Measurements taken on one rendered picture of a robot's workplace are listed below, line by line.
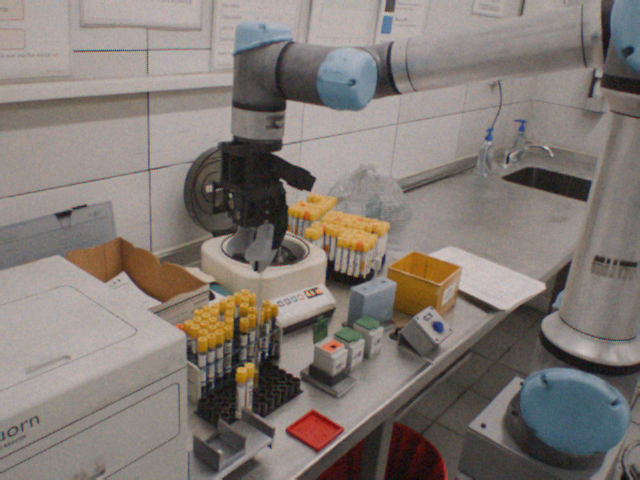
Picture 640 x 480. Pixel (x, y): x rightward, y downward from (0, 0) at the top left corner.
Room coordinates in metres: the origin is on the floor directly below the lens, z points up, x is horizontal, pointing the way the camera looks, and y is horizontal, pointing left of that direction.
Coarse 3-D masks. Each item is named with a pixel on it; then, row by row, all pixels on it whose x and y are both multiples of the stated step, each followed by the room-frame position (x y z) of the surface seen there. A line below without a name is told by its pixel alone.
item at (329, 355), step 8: (320, 344) 0.91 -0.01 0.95; (328, 344) 0.91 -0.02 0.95; (336, 344) 0.91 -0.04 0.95; (320, 352) 0.89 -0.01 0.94; (328, 352) 0.89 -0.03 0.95; (336, 352) 0.89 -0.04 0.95; (344, 352) 0.90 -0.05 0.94; (320, 360) 0.89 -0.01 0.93; (328, 360) 0.88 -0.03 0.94; (336, 360) 0.88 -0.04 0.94; (344, 360) 0.90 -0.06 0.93; (328, 368) 0.88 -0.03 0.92; (336, 368) 0.88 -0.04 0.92
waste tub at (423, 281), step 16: (416, 256) 1.32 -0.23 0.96; (432, 256) 1.30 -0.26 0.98; (400, 272) 1.20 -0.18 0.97; (416, 272) 1.32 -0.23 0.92; (432, 272) 1.30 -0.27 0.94; (448, 272) 1.28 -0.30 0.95; (400, 288) 1.20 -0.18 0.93; (416, 288) 1.18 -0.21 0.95; (432, 288) 1.16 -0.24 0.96; (448, 288) 1.20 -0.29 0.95; (400, 304) 1.20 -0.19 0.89; (416, 304) 1.18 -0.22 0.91; (432, 304) 1.16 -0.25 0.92; (448, 304) 1.22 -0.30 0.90
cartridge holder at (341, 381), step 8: (304, 368) 0.92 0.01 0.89; (312, 368) 0.90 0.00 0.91; (320, 368) 0.89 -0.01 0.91; (344, 368) 0.90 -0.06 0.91; (304, 376) 0.90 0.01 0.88; (312, 376) 0.90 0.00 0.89; (320, 376) 0.89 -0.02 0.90; (328, 376) 0.88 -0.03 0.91; (336, 376) 0.88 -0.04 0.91; (344, 376) 0.90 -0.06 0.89; (320, 384) 0.88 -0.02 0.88; (328, 384) 0.87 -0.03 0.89; (336, 384) 0.88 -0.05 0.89; (344, 384) 0.88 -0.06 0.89; (352, 384) 0.89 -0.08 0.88; (336, 392) 0.86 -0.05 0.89; (344, 392) 0.87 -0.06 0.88
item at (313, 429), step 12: (300, 420) 0.78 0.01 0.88; (312, 420) 0.79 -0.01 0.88; (324, 420) 0.79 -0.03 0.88; (288, 432) 0.76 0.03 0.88; (300, 432) 0.76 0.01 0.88; (312, 432) 0.76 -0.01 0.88; (324, 432) 0.76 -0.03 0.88; (336, 432) 0.76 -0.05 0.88; (312, 444) 0.73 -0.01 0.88; (324, 444) 0.73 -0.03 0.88
